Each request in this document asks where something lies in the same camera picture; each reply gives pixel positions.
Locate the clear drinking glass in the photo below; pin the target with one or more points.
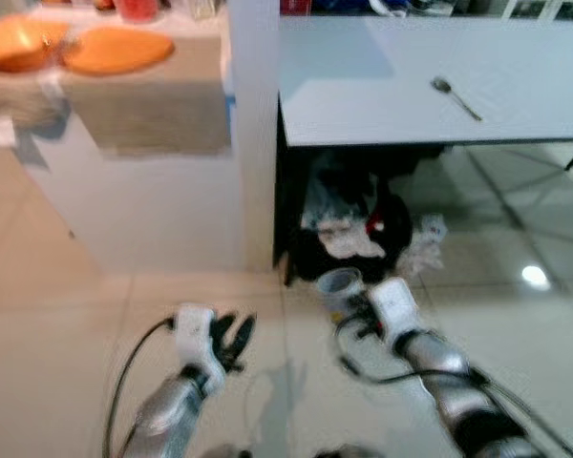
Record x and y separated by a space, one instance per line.
339 286

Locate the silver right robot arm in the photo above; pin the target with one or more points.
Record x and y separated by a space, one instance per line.
458 391

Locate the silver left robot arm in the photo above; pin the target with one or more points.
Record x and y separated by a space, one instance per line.
167 410

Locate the black basket with clothes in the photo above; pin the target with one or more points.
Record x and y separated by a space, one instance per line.
344 224

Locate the white cabinet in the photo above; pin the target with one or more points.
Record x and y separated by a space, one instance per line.
172 200

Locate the beige table runner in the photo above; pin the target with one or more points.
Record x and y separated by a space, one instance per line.
162 105

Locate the metal spoon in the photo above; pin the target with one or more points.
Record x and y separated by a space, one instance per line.
441 85

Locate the white table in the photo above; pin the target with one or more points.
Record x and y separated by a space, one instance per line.
411 57

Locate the orange plate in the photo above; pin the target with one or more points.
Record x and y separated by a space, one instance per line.
115 50

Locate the red box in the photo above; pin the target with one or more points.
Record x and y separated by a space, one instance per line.
294 6

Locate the red cup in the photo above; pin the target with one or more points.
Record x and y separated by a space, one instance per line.
138 8

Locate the orange bowl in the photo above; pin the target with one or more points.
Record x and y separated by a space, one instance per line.
14 43

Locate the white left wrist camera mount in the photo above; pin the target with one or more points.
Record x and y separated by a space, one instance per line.
196 334

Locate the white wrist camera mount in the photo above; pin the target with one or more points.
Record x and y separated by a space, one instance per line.
196 334
393 305

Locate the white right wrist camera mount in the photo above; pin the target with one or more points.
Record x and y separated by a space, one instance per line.
393 305

